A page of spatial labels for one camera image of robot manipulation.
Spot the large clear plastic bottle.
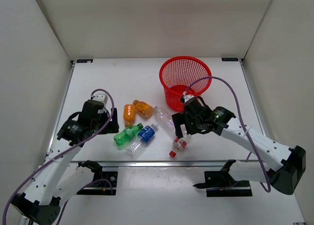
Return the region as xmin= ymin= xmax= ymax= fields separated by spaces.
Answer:
xmin=153 ymin=106 xmax=176 ymax=138

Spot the clear bottle red label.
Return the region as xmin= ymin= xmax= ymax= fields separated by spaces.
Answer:
xmin=169 ymin=135 xmax=191 ymax=158

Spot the clear bottle blue label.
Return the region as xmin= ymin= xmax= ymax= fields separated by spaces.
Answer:
xmin=126 ymin=123 xmax=159 ymax=158

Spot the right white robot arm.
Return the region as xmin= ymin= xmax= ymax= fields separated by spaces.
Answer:
xmin=172 ymin=97 xmax=306 ymax=195

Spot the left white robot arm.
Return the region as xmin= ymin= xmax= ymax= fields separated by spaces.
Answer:
xmin=9 ymin=97 xmax=119 ymax=225

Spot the green plastic bottle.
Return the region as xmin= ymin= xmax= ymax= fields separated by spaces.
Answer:
xmin=113 ymin=123 xmax=143 ymax=147

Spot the orange juice bottle upright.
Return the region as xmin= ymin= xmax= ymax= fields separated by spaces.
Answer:
xmin=123 ymin=104 xmax=136 ymax=127

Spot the orange bottle patterned label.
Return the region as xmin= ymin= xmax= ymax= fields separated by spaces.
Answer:
xmin=133 ymin=100 xmax=154 ymax=118

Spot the red plastic mesh basket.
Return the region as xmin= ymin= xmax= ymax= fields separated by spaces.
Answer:
xmin=159 ymin=56 xmax=211 ymax=112

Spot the left black table label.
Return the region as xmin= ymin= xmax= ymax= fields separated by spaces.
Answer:
xmin=76 ymin=59 xmax=93 ymax=63

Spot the black table label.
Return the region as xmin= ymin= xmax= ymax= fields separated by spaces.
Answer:
xmin=221 ymin=57 xmax=238 ymax=62
xmin=76 ymin=59 xmax=93 ymax=63

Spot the right black table label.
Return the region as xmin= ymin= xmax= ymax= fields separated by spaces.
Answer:
xmin=221 ymin=57 xmax=238 ymax=62

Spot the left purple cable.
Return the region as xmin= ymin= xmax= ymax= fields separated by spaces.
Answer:
xmin=3 ymin=88 xmax=116 ymax=225

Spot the purple cable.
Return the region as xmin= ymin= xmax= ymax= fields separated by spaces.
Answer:
xmin=3 ymin=88 xmax=116 ymax=225
xmin=185 ymin=76 xmax=272 ymax=193

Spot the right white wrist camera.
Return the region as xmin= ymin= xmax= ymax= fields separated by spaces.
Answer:
xmin=181 ymin=94 xmax=195 ymax=103

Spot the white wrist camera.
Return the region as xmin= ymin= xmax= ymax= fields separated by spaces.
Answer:
xmin=91 ymin=93 xmax=108 ymax=105
xmin=181 ymin=94 xmax=195 ymax=103

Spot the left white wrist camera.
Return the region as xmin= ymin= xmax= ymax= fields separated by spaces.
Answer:
xmin=91 ymin=93 xmax=108 ymax=105

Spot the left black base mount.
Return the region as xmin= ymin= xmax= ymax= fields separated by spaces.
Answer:
xmin=77 ymin=167 xmax=118 ymax=196

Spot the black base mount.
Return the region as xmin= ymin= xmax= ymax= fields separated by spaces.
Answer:
xmin=193 ymin=171 xmax=253 ymax=197
xmin=77 ymin=167 xmax=118 ymax=196

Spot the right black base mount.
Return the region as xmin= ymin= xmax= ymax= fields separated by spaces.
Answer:
xmin=193 ymin=171 xmax=253 ymax=197

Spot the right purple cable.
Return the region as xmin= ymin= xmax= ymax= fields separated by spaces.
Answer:
xmin=185 ymin=76 xmax=272 ymax=193

